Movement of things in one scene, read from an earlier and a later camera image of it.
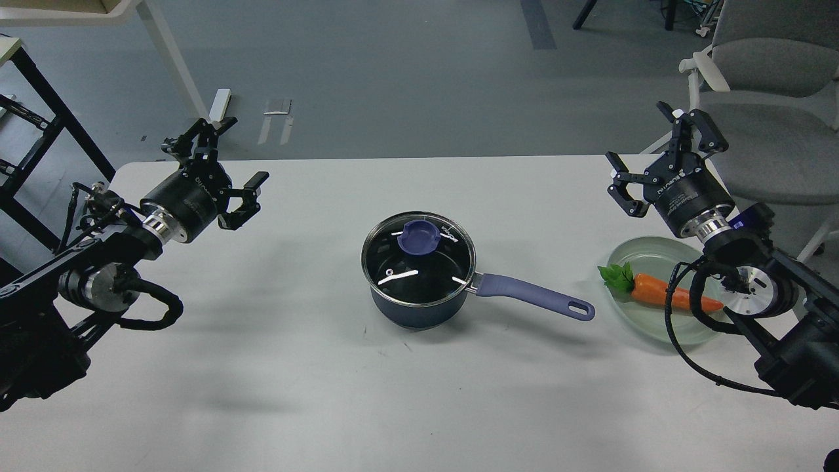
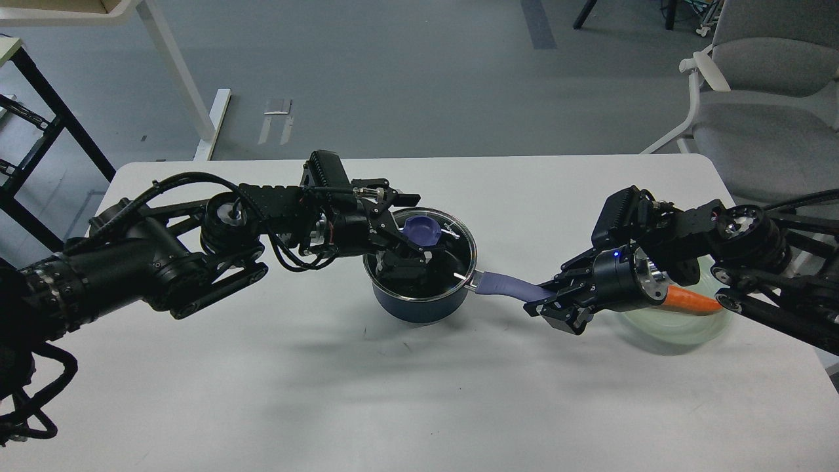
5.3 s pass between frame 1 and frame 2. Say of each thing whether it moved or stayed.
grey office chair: stayed
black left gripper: moved
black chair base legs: stayed
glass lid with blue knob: stayed
